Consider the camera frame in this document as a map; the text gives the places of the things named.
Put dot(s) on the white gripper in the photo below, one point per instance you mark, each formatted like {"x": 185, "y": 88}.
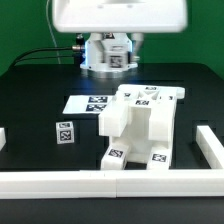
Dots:
{"x": 119, "y": 16}

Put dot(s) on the white chair back assembly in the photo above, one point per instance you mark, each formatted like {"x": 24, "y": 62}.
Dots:
{"x": 151, "y": 115}

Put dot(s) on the white chair seat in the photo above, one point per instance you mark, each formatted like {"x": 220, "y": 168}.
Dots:
{"x": 112, "y": 123}

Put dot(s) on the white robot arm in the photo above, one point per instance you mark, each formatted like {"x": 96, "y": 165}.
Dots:
{"x": 95, "y": 48}

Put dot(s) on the white marker sheet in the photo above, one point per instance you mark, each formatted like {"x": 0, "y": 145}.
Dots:
{"x": 86, "y": 104}

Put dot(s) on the white left fence bar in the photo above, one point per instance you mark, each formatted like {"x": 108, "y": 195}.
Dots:
{"x": 2, "y": 138}

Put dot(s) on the white fence bar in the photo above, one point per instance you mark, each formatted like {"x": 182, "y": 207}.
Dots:
{"x": 2, "y": 138}
{"x": 111, "y": 184}
{"x": 210, "y": 146}

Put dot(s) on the white right fence bar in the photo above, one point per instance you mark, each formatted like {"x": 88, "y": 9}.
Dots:
{"x": 210, "y": 146}

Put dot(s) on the white front fence bar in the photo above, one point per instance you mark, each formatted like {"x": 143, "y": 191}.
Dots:
{"x": 111, "y": 184}

